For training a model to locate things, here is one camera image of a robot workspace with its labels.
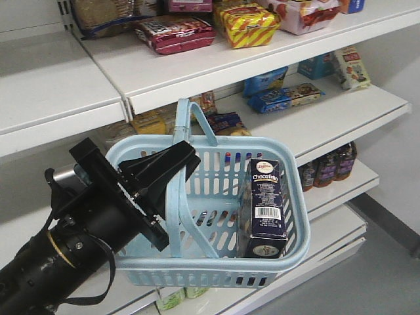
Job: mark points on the dark blue Chocofello cookie box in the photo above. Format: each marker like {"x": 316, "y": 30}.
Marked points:
{"x": 261, "y": 231}

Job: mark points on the blue cookie pack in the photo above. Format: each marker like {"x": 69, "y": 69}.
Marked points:
{"x": 284, "y": 98}

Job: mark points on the magenta snack bag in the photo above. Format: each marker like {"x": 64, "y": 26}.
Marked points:
{"x": 172, "y": 34}

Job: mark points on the yellow red striped snack pack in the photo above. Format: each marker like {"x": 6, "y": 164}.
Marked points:
{"x": 245, "y": 24}

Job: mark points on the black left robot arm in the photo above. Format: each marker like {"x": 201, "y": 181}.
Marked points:
{"x": 38, "y": 279}

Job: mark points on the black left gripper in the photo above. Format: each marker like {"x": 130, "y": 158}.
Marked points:
{"x": 102, "y": 209}

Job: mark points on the light blue plastic basket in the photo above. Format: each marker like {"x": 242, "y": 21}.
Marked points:
{"x": 202, "y": 212}

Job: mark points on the white supermarket shelf unit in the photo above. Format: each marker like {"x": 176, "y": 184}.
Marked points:
{"x": 55, "y": 87}

